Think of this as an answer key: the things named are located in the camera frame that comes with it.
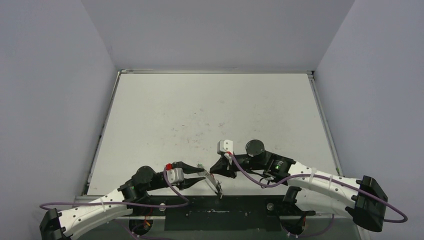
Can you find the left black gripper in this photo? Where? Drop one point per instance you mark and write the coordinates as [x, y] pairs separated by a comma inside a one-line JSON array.
[[188, 182]]

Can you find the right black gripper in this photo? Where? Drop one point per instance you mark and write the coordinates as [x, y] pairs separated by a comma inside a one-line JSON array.
[[228, 166]]

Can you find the metal key holder ring plate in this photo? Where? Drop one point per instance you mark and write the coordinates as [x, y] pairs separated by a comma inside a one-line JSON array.
[[214, 184]]

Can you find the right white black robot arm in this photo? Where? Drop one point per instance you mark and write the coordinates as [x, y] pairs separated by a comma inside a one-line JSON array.
[[361, 200]]

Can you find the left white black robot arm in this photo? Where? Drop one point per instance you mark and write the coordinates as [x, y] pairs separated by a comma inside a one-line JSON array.
[[72, 223]]

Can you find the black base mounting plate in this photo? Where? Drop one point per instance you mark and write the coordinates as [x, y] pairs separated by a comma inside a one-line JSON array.
[[229, 213]]

